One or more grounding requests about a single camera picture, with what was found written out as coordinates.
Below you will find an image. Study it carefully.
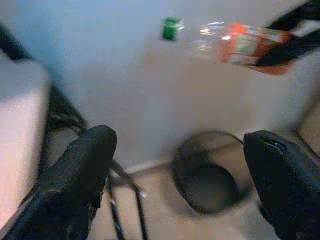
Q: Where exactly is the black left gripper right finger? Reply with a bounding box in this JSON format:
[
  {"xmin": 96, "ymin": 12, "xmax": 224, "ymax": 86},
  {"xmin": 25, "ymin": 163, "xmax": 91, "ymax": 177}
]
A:
[{"xmin": 243, "ymin": 129, "xmax": 320, "ymax": 240}]

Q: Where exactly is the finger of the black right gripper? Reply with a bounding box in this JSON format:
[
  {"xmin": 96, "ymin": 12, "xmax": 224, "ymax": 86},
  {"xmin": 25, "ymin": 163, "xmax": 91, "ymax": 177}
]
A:
[
  {"xmin": 255, "ymin": 28, "xmax": 320, "ymax": 68},
  {"xmin": 265, "ymin": 0, "xmax": 320, "ymax": 33}
]

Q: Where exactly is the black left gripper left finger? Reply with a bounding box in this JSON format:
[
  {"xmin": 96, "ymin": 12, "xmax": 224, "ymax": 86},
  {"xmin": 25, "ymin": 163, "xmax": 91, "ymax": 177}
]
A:
[{"xmin": 4, "ymin": 124, "xmax": 118, "ymax": 240}]

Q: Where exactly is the clear bottle with orange label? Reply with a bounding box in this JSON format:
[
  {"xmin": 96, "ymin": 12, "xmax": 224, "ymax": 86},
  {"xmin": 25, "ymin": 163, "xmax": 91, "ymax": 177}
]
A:
[{"xmin": 161, "ymin": 16, "xmax": 292, "ymax": 76}]

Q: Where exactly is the white box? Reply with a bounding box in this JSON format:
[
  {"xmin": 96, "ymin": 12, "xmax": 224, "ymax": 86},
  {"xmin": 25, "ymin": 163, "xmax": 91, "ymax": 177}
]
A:
[{"xmin": 0, "ymin": 53, "xmax": 52, "ymax": 226}]

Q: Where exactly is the black round trash bin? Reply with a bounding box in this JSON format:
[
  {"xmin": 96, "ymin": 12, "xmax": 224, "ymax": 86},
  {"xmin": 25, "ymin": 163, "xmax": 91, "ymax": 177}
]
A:
[{"xmin": 172, "ymin": 129, "xmax": 251, "ymax": 216}]

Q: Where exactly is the black metal frame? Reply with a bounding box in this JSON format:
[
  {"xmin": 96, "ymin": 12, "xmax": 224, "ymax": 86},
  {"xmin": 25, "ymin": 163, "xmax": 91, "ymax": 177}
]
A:
[{"xmin": 0, "ymin": 22, "xmax": 90, "ymax": 161}]

